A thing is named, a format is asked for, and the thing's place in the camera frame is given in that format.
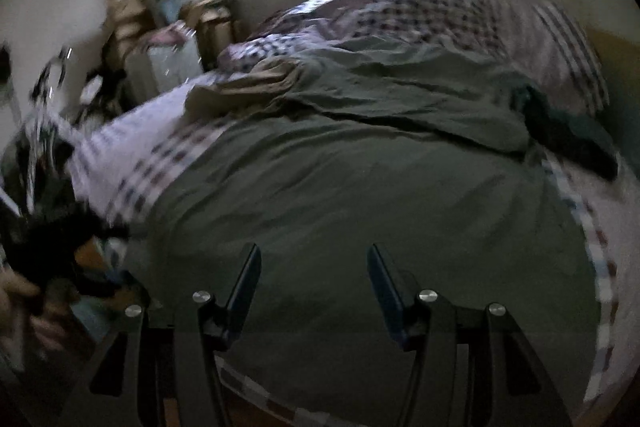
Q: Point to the checkered bed sheet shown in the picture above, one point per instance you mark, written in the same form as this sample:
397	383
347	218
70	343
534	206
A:
122	169

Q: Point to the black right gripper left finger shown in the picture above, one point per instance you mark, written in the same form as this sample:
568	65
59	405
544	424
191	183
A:
157	366

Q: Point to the dark green garment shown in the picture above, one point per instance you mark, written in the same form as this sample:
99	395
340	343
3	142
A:
417	149

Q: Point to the dark teal garment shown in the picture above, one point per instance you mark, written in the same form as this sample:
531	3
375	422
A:
576	138

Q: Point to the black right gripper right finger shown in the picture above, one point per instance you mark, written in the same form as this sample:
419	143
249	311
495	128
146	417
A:
471	367

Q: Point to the yellow wooden headboard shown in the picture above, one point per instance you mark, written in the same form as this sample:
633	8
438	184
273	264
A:
620	66

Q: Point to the person's hand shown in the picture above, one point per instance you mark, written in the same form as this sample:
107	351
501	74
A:
25	328

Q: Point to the striped storage box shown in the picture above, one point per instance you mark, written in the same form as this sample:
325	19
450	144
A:
158	69

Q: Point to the checkered crumpled duvet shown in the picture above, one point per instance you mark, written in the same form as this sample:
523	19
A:
539	38

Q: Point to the khaki tan garment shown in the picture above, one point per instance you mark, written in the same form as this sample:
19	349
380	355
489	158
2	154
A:
244	92

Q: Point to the stacked cardboard boxes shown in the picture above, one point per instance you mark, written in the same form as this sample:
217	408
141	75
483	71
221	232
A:
128	22

